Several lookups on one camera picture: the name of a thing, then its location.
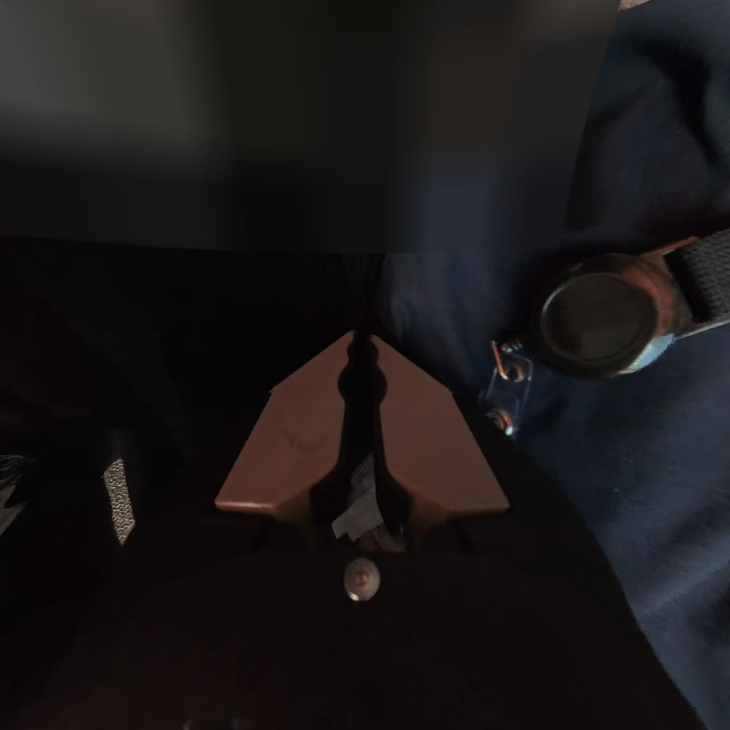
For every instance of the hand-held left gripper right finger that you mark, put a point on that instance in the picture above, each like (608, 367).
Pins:
(433, 450)

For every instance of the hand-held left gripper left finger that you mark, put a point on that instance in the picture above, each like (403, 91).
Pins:
(285, 445)

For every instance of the navy sweatshirt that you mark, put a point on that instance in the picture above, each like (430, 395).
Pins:
(599, 513)

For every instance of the round black badge reel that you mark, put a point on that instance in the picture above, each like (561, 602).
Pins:
(596, 319)

